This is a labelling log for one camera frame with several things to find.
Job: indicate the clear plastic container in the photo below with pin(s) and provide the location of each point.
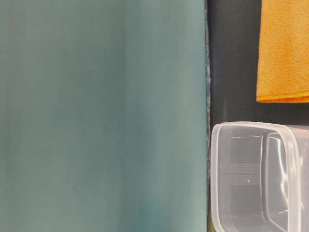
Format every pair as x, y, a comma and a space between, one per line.
260, 177

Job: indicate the orange folded towel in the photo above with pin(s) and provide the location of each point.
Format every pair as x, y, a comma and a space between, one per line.
283, 62

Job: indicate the teal backdrop curtain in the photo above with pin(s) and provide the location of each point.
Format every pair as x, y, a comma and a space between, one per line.
102, 116

